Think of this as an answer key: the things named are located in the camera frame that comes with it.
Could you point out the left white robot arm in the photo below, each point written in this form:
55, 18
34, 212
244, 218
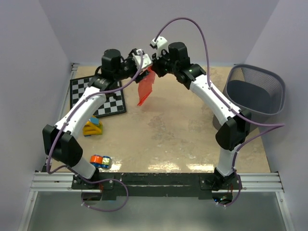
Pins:
60, 140

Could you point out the orange tape roll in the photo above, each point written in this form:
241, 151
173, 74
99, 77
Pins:
96, 160

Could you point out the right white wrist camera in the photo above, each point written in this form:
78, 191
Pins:
160, 45

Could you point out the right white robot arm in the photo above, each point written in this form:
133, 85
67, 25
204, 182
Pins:
172, 58

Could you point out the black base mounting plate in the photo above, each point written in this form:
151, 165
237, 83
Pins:
110, 185

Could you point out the yellow blue toy blocks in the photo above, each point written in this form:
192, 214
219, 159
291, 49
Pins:
93, 127

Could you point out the red plastic trash bag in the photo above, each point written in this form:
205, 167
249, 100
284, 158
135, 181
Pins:
145, 86

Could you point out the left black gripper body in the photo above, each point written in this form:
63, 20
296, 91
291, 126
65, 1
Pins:
130, 70

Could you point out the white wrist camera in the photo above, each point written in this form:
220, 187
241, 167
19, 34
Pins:
160, 45
141, 59

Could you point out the black white chessboard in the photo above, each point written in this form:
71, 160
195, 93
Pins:
109, 108

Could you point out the grey mesh trash bin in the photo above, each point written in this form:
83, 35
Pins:
254, 89

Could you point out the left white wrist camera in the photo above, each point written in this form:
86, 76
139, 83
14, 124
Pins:
141, 59

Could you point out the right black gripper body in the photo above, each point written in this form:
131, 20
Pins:
164, 66

